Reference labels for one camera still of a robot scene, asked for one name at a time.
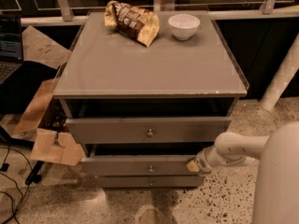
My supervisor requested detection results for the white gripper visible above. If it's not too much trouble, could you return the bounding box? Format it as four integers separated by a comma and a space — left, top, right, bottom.
186, 147, 218, 173

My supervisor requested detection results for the grey drawer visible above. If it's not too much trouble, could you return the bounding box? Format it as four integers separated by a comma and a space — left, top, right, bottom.
96, 175, 204, 189
66, 117, 231, 144
81, 142, 212, 176

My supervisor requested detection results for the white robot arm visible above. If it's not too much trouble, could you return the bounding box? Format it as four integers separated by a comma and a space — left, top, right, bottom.
186, 121, 299, 224

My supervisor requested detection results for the grey top drawer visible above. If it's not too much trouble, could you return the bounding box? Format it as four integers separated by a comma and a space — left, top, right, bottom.
66, 117, 231, 144

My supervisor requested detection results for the grey drawer cabinet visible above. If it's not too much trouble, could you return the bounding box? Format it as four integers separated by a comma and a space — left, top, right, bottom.
52, 10, 250, 189

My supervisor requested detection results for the grey bottom drawer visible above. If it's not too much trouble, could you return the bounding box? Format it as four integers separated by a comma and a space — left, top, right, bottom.
96, 175, 204, 189

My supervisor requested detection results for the white bowl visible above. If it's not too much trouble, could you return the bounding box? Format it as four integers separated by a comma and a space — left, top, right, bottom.
168, 14, 200, 41

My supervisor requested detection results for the brown cardboard box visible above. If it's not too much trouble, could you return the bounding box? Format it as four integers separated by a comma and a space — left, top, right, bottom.
14, 26, 85, 166

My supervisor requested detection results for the brown chip bag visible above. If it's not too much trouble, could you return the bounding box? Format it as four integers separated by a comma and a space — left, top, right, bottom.
104, 0, 160, 48

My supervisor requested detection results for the black laptop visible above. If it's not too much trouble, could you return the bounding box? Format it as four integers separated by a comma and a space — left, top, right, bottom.
0, 14, 23, 84

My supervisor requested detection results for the white diagonal post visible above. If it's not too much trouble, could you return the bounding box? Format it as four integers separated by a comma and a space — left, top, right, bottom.
260, 34, 299, 111

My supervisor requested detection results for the metal railing frame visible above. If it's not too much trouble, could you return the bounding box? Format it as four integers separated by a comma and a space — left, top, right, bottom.
0, 0, 299, 28

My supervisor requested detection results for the black cable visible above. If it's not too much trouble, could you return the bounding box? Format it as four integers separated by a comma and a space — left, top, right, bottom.
0, 145, 38, 224

